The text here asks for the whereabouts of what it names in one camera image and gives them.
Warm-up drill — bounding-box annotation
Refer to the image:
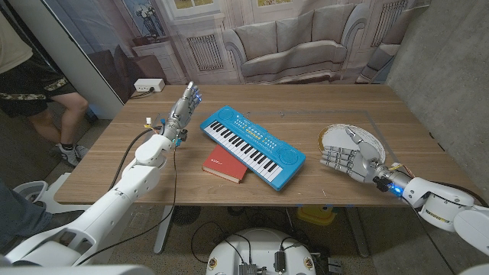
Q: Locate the printed living room backdrop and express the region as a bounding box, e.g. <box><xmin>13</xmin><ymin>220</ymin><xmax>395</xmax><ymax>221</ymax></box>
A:
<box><xmin>41</xmin><ymin>0</ymin><xmax>432</xmax><ymax>104</ymax></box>

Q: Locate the yellow object under table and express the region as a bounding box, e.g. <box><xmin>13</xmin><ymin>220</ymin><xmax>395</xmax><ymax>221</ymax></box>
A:
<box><xmin>296</xmin><ymin>205</ymin><xmax>337</xmax><ymax>226</ymax></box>

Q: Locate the person in blue jeans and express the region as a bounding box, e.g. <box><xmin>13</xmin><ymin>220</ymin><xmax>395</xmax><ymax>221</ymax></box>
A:
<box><xmin>0</xmin><ymin>181</ymin><xmax>85</xmax><ymax>249</ymax></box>

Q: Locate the white gold-rimmed paper plate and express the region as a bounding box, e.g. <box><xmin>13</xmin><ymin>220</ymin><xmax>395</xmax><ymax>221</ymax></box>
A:
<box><xmin>317</xmin><ymin>124</ymin><xmax>387</xmax><ymax>165</ymax></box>

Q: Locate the blue toy piano keyboard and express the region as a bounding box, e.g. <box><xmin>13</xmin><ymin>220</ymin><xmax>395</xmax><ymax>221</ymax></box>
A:
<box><xmin>199</xmin><ymin>105</ymin><xmax>306</xmax><ymax>192</ymax></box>

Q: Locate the black floor cable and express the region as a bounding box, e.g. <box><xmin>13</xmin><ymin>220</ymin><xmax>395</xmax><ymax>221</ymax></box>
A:
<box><xmin>190</xmin><ymin>221</ymin><xmax>253</xmax><ymax>264</ymax></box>

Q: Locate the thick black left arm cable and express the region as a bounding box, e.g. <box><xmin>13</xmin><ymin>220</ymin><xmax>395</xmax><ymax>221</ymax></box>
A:
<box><xmin>108</xmin><ymin>128</ymin><xmax>154</xmax><ymax>191</ymax></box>

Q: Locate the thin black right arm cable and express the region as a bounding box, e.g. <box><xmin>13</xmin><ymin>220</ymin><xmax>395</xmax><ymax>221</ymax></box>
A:
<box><xmin>399</xmin><ymin>194</ymin><xmax>458</xmax><ymax>275</ymax></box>

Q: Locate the white power strip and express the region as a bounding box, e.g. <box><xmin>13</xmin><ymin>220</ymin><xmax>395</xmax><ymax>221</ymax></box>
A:
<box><xmin>133</xmin><ymin>78</ymin><xmax>166</xmax><ymax>93</ymax></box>

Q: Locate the black power strip cable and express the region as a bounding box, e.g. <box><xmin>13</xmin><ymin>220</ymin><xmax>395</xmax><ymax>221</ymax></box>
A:
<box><xmin>129</xmin><ymin>88</ymin><xmax>156</xmax><ymax>99</ymax></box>

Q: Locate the red notebook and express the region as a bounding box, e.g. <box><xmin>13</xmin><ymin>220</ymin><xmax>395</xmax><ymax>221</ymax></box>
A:
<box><xmin>202</xmin><ymin>144</ymin><xmax>248</xmax><ymax>184</ymax></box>

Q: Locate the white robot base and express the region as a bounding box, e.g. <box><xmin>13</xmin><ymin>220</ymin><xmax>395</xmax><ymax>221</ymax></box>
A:
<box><xmin>206</xmin><ymin>228</ymin><xmax>317</xmax><ymax>275</ymax></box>

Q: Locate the white table leg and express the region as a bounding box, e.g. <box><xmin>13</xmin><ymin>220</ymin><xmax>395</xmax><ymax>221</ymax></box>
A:
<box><xmin>153</xmin><ymin>205</ymin><xmax>175</xmax><ymax>255</ymax></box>
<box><xmin>345</xmin><ymin>205</ymin><xmax>371</xmax><ymax>259</ymax></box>

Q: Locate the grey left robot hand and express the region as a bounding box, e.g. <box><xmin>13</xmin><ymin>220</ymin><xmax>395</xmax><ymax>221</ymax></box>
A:
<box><xmin>162</xmin><ymin>81</ymin><xmax>202</xmax><ymax>141</ymax></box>

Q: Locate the black round floor fan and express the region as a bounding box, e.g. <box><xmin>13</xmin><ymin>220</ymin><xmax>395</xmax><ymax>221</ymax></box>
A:
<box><xmin>170</xmin><ymin>205</ymin><xmax>202</xmax><ymax>226</ymax></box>

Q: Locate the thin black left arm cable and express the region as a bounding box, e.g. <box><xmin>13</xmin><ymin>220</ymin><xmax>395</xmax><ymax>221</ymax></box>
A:
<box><xmin>76</xmin><ymin>147</ymin><xmax>179</xmax><ymax>267</ymax></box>

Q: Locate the person in black shorts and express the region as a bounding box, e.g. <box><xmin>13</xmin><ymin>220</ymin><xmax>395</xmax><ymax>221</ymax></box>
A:
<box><xmin>0</xmin><ymin>11</ymin><xmax>91</xmax><ymax>167</ymax></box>

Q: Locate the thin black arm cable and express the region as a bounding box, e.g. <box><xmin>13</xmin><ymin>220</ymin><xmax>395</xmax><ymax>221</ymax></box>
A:
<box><xmin>76</xmin><ymin>147</ymin><xmax>179</xmax><ymax>267</ymax></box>
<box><xmin>399</xmin><ymin>194</ymin><xmax>458</xmax><ymax>275</ymax></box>

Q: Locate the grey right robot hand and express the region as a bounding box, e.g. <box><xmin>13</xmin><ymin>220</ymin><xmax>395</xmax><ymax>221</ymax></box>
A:
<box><xmin>319</xmin><ymin>127</ymin><xmax>387</xmax><ymax>184</ymax></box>

